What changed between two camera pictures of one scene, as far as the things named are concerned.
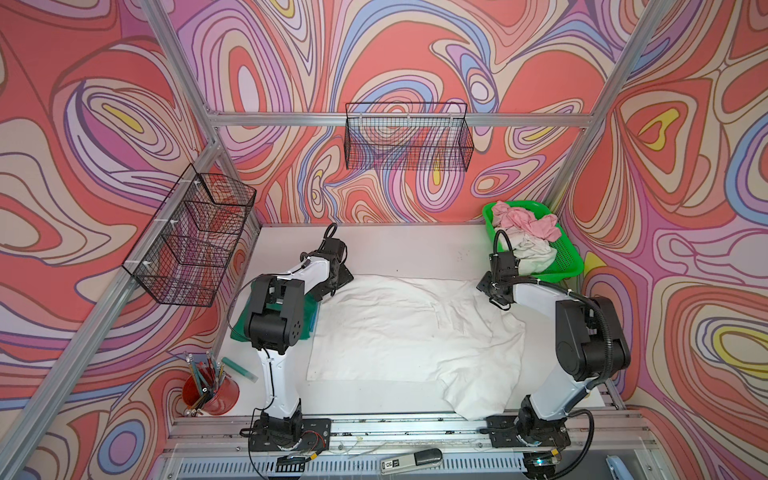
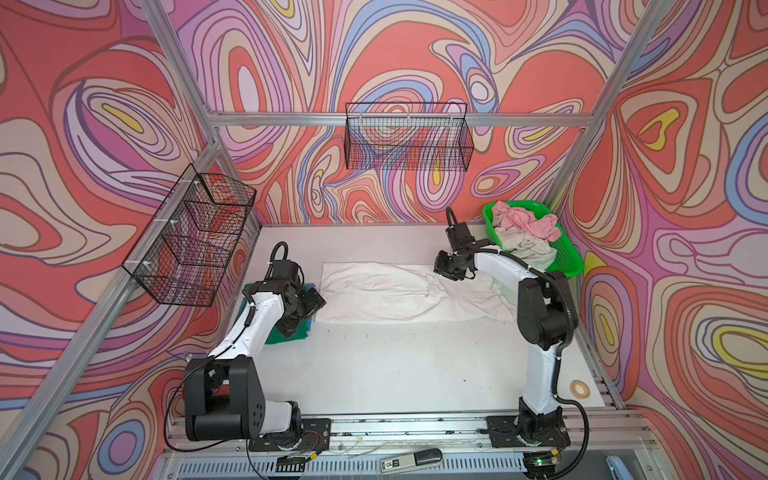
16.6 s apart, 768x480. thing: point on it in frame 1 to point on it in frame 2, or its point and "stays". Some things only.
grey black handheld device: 420,459 stays
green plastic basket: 568,261 stays
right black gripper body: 489,284 to 452,265
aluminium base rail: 614,433 stays
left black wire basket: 183,254 stays
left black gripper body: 344,277 to 304,306
